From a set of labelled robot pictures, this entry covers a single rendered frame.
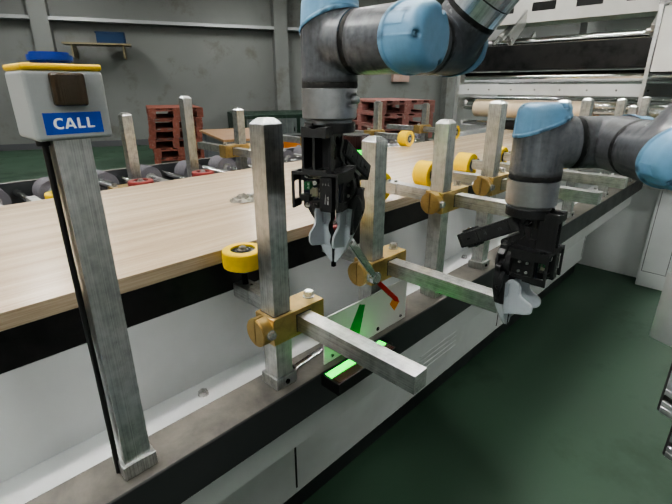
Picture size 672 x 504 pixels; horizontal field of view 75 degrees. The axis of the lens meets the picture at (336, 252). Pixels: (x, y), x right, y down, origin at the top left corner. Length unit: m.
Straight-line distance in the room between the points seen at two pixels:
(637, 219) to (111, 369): 3.22
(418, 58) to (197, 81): 10.16
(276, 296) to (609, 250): 3.02
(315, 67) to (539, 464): 1.51
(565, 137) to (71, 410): 0.89
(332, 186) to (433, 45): 0.21
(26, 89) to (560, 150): 0.64
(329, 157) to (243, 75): 10.18
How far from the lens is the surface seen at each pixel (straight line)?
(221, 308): 0.95
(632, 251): 3.51
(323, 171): 0.59
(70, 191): 0.54
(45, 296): 0.80
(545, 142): 0.70
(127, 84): 10.60
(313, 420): 0.96
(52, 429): 0.91
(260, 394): 0.81
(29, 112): 0.51
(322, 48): 0.59
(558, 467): 1.80
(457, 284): 0.83
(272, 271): 0.70
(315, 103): 0.60
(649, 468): 1.95
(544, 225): 0.73
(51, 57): 0.53
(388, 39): 0.53
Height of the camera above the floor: 1.20
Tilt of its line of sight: 21 degrees down
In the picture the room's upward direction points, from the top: straight up
